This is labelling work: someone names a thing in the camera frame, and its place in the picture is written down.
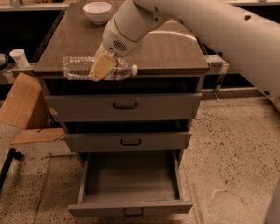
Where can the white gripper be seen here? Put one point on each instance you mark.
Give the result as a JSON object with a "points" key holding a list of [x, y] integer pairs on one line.
{"points": [[116, 41]]}

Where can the clear plastic water bottle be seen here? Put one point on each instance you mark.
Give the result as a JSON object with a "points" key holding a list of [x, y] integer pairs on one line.
{"points": [[79, 67]]}

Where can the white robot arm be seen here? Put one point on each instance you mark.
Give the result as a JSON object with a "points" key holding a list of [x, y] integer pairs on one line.
{"points": [[246, 40]]}

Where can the top grey drawer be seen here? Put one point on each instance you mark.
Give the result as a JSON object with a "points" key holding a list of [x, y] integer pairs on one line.
{"points": [[132, 107]]}

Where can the grey drawer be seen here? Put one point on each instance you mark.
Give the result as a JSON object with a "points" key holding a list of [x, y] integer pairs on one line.
{"points": [[131, 184], [132, 107], [103, 142]]}

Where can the grey drawer cabinet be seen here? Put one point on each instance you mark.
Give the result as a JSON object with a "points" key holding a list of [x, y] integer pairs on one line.
{"points": [[169, 60]]}

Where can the middle grey drawer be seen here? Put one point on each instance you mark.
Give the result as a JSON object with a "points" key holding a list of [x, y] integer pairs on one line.
{"points": [[103, 142]]}

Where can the bottom grey drawer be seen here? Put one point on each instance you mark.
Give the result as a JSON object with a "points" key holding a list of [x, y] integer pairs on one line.
{"points": [[131, 184]]}

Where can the white ceramic bowl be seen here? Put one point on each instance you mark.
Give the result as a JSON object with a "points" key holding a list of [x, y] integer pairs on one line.
{"points": [[98, 12]]}

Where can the white paper cup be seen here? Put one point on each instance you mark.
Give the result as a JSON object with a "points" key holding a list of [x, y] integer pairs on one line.
{"points": [[18, 55]]}

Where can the brown cardboard box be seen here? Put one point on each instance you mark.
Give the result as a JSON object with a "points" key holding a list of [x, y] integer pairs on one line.
{"points": [[25, 106]]}

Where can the flat cardboard piece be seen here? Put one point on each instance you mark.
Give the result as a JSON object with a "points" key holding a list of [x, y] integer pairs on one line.
{"points": [[38, 136]]}

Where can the black metal stand leg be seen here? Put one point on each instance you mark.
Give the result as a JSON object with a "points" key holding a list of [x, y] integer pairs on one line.
{"points": [[13, 154]]}

